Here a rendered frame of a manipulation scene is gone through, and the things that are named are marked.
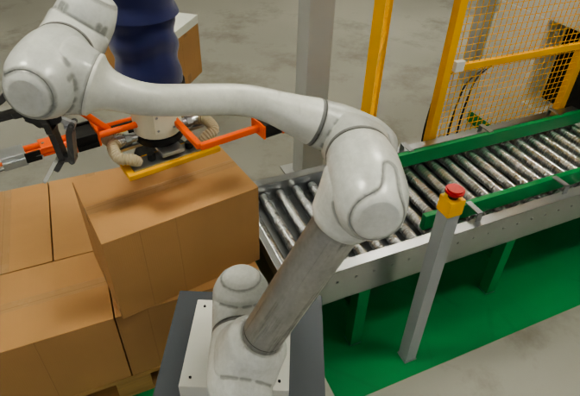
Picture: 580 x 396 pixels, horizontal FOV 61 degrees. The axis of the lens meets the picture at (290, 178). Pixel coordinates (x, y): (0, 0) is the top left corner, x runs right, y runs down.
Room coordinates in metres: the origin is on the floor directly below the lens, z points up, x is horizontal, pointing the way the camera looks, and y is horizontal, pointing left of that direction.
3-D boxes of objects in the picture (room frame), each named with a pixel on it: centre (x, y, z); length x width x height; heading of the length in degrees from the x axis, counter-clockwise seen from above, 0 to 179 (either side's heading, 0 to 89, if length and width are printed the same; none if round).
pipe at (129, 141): (1.50, 0.48, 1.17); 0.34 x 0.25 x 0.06; 125
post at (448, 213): (1.39, -0.59, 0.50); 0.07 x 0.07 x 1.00; 24
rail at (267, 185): (2.39, -0.79, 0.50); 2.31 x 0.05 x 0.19; 114
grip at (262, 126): (1.46, 0.08, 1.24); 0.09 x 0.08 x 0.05; 35
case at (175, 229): (1.48, 0.48, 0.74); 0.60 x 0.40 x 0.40; 124
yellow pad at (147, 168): (1.42, 0.42, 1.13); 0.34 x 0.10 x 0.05; 125
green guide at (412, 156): (2.48, -1.14, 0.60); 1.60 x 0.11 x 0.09; 114
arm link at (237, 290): (0.87, 0.12, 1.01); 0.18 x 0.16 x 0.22; 5
